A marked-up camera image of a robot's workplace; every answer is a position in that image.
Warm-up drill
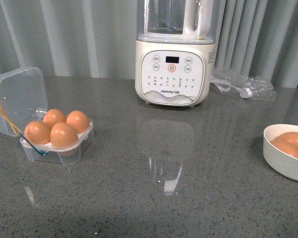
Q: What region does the brown egg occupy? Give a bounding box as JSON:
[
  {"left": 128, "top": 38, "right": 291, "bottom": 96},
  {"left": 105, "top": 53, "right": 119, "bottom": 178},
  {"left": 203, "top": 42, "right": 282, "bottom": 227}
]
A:
[
  {"left": 270, "top": 139, "right": 298, "bottom": 159},
  {"left": 276, "top": 132, "right": 298, "bottom": 150},
  {"left": 43, "top": 109, "right": 66, "bottom": 128},
  {"left": 66, "top": 110, "right": 90, "bottom": 134},
  {"left": 50, "top": 122, "right": 78, "bottom": 148},
  {"left": 24, "top": 120, "right": 51, "bottom": 145}
]

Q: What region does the clear plastic egg box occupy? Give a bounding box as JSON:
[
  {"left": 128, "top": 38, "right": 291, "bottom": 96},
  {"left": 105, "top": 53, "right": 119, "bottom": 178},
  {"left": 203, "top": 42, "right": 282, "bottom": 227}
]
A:
[{"left": 0, "top": 67, "right": 94, "bottom": 166}]

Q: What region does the brown egg in bowl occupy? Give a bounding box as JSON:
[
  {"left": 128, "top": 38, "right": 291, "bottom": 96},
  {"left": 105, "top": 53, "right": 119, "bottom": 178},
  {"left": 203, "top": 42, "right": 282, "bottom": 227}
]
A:
[
  {"left": 276, "top": 132, "right": 298, "bottom": 150},
  {"left": 270, "top": 139, "right": 298, "bottom": 159}
]

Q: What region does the white Joyoung blender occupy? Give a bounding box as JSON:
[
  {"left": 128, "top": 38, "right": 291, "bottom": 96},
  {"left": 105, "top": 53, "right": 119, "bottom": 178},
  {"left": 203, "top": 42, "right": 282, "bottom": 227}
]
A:
[{"left": 135, "top": 0, "right": 220, "bottom": 107}]

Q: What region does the clear plastic bag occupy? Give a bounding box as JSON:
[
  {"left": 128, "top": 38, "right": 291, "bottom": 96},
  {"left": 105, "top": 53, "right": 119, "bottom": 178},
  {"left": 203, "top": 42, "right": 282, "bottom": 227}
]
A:
[{"left": 210, "top": 68, "right": 278, "bottom": 101}]

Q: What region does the blue rubber band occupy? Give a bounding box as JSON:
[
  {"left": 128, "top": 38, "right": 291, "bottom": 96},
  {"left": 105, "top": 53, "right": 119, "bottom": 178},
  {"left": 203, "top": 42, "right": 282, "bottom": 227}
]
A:
[{"left": 19, "top": 133, "right": 48, "bottom": 156}]

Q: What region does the yellow rubber band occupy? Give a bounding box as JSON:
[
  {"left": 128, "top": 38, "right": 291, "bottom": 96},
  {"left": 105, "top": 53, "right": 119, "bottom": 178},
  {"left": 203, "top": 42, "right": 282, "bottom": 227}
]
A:
[{"left": 0, "top": 104, "right": 23, "bottom": 136}]

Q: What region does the white bowl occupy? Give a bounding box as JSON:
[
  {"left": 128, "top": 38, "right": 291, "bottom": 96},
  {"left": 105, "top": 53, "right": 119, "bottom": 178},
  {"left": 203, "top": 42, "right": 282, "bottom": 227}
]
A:
[{"left": 263, "top": 124, "right": 298, "bottom": 181}]

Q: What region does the white power cable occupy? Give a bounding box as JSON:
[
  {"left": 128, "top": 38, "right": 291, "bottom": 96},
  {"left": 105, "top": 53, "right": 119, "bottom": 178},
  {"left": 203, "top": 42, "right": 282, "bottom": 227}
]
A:
[{"left": 210, "top": 75, "right": 253, "bottom": 98}]

